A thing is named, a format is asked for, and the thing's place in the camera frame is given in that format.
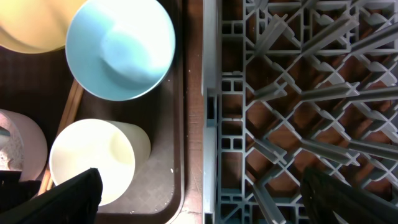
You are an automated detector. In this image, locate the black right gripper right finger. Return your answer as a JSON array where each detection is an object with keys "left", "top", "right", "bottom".
[{"left": 300, "top": 167, "right": 397, "bottom": 224}]

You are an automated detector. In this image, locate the pale green plastic cup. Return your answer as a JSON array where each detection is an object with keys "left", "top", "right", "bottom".
[{"left": 49, "top": 119, "right": 151, "bottom": 206}]

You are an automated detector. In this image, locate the pink bowl with food scraps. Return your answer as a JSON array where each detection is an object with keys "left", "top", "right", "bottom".
[{"left": 1, "top": 110, "right": 48, "bottom": 181}]

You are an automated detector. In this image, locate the yellow plastic plate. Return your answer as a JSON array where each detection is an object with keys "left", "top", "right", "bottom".
[{"left": 1, "top": 0, "right": 85, "bottom": 54}]

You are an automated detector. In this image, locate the grey dishwasher rack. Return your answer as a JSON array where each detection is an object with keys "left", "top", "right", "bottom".
[{"left": 202, "top": 0, "right": 397, "bottom": 223}]

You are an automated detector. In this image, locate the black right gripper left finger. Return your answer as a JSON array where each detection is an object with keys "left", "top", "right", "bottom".
[{"left": 1, "top": 168, "right": 103, "bottom": 224}]

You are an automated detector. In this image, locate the light blue plastic bowl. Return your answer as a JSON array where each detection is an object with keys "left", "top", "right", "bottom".
[{"left": 65, "top": 0, "right": 176, "bottom": 101}]

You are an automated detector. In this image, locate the wooden chopstick left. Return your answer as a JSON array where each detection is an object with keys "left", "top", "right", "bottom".
[{"left": 37, "top": 80, "right": 81, "bottom": 197}]

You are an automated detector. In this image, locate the wooden chopstick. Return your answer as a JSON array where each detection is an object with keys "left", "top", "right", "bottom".
[
  {"left": 45, "top": 85, "right": 85, "bottom": 192},
  {"left": 37, "top": 80, "right": 81, "bottom": 197}
]

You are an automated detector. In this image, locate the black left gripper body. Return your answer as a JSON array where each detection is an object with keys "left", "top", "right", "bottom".
[{"left": 0, "top": 170, "right": 41, "bottom": 213}]

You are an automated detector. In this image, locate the wooden chopstick right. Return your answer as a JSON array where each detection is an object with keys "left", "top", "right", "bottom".
[{"left": 45, "top": 85, "right": 85, "bottom": 192}]

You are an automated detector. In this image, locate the dark brown serving tray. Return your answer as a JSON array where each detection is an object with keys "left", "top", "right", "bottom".
[{"left": 1, "top": 0, "right": 184, "bottom": 223}]

